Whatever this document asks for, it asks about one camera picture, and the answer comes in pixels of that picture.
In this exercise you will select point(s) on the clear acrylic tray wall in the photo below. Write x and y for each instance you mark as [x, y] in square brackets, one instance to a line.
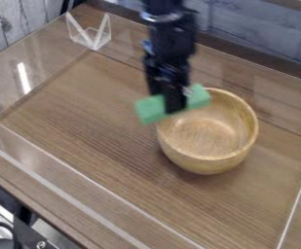
[90, 214]

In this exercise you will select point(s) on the green rectangular block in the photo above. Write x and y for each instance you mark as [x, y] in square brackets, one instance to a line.
[150, 108]

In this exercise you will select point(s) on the black metal bracket with bolt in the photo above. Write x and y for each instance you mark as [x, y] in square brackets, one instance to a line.
[30, 238]

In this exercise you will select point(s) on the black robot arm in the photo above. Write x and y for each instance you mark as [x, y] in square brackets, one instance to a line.
[161, 7]

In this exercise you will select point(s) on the round wooden bowl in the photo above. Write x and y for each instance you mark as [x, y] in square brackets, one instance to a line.
[209, 140]

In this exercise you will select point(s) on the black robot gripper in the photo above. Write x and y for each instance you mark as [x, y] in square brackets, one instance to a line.
[169, 47]

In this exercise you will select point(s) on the clear acrylic corner bracket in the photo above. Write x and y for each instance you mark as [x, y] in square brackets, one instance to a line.
[90, 37]

